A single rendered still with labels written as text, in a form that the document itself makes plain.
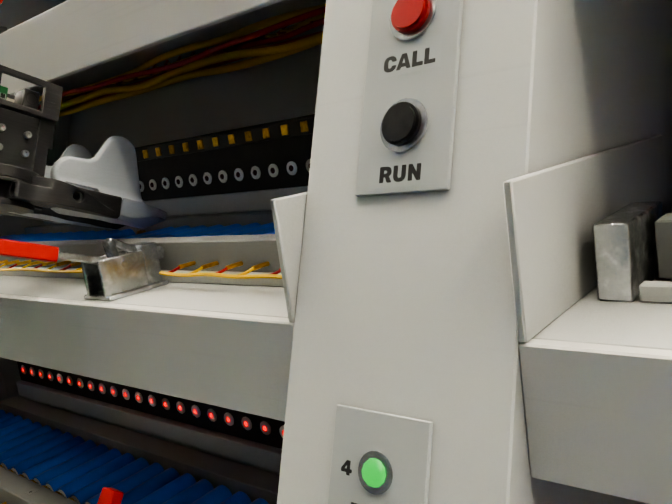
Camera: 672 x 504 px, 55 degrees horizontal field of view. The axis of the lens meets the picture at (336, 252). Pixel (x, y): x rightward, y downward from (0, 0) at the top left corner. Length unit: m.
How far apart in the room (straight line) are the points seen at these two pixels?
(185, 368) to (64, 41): 0.27
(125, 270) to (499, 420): 0.24
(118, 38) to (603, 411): 0.35
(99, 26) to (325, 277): 0.27
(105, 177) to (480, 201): 0.31
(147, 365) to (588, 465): 0.22
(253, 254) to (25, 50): 0.27
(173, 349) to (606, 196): 0.21
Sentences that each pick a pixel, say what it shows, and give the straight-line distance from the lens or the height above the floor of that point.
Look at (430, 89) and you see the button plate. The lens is 0.24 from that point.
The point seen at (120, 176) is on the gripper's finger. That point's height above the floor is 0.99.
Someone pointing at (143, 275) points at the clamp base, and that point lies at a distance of 0.39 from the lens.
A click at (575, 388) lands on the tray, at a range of 0.20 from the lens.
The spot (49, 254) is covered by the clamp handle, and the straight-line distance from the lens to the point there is 0.37.
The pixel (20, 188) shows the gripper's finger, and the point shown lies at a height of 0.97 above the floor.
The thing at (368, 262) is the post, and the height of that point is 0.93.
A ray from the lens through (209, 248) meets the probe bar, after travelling 0.37.
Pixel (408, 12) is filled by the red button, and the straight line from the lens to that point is 0.25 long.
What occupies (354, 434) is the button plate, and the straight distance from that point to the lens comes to 0.24.
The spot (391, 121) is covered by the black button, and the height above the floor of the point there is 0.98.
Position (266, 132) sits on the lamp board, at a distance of 0.52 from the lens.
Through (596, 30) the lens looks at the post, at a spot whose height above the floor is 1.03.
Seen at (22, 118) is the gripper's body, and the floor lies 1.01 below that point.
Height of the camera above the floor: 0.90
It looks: 7 degrees up
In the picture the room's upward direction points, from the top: 5 degrees clockwise
